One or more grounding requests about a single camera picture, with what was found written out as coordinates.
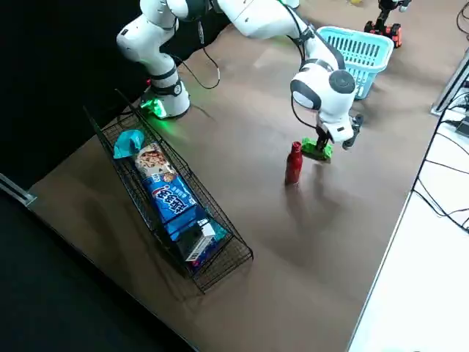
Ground red cola bottle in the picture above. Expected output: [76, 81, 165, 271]
[284, 141, 304, 186]

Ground orange black barcode scanner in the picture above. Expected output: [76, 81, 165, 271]
[363, 0, 403, 48]

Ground light blue plastic basket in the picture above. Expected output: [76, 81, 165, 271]
[317, 26, 396, 100]

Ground small white snack carton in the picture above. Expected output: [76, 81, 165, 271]
[174, 219, 218, 272]

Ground teal snack packet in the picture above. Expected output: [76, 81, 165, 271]
[112, 129, 145, 160]

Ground blue cookie packet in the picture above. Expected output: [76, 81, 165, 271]
[133, 143, 229, 243]

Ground black desk cable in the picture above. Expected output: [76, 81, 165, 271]
[412, 106, 469, 235]

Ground aluminium profile post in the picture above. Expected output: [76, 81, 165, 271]
[0, 172, 37, 205]
[431, 47, 469, 115]

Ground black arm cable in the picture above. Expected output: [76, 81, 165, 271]
[171, 0, 330, 139]

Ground black wire basket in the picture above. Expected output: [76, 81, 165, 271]
[82, 87, 254, 294]

